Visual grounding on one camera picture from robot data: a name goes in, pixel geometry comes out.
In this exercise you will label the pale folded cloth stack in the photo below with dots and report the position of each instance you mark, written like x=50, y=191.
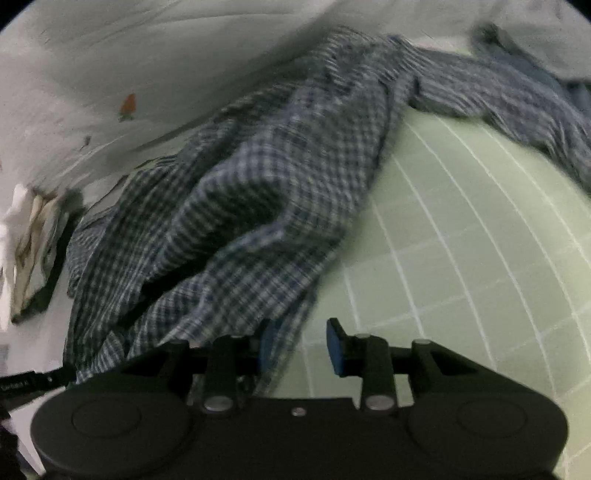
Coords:
x=23, y=240

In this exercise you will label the blue folded garment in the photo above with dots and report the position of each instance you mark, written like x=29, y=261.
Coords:
x=521, y=64

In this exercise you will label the green grid cutting mat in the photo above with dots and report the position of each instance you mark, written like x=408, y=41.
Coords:
x=461, y=240

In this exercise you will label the blue plaid shirt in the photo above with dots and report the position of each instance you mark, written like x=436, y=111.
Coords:
x=258, y=184

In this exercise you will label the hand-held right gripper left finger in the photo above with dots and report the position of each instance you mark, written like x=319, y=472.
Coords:
x=268, y=353

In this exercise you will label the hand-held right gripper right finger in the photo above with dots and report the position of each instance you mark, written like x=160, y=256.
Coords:
x=335, y=346

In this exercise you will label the white strawberry print blanket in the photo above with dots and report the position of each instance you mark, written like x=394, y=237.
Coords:
x=138, y=50

